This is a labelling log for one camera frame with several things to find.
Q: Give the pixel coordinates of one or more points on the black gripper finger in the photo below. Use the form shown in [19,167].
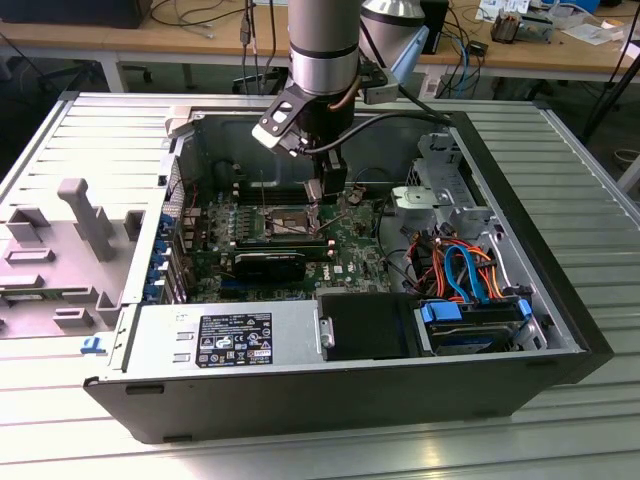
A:
[334,177]

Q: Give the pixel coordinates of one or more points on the silver CPU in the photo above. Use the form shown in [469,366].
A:
[313,192]

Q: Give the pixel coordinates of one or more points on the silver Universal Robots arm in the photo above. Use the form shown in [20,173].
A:
[322,60]

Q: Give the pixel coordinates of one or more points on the RAM slot with white latches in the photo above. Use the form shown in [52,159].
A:
[285,184]
[285,195]

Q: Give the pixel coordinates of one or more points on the CPU socket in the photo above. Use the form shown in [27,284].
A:
[287,216]

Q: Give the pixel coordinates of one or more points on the green motherboard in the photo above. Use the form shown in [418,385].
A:
[350,250]

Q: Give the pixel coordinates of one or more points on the black graphics card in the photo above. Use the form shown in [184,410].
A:
[270,267]

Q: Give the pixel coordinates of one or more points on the silver metal drive cage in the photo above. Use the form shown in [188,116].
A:
[452,175]

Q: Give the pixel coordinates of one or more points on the small black upright box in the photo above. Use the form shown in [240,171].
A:
[435,30]

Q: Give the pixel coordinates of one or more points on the silver power supply unit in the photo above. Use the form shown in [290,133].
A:
[295,340]

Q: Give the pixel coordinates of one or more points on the hard disk in blue carrier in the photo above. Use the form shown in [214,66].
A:
[440,314]

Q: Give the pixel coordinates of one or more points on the black rating label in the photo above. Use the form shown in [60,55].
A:
[235,340]

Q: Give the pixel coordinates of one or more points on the metal heatsink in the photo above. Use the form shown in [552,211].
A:
[506,27]

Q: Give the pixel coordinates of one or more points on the black and silver PC case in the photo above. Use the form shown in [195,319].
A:
[300,400]

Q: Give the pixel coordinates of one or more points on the wooden desk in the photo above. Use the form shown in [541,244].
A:
[100,40]

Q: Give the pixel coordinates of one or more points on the grey plastic parts rack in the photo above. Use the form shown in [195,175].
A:
[75,280]

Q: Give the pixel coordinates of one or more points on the black computer box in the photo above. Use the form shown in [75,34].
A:
[70,12]

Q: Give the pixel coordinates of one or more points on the white papers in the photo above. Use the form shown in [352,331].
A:
[595,32]

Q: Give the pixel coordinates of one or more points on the black tripod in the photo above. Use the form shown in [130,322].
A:
[616,85]

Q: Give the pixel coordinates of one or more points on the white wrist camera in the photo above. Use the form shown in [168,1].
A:
[380,90]
[277,120]

